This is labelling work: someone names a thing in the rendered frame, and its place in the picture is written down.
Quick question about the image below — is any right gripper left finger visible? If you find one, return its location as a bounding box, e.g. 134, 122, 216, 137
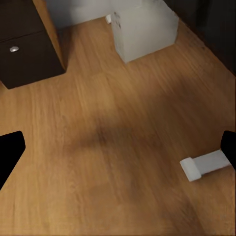
0, 131, 26, 189

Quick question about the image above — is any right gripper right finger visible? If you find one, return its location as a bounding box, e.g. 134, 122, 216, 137
220, 130, 236, 169

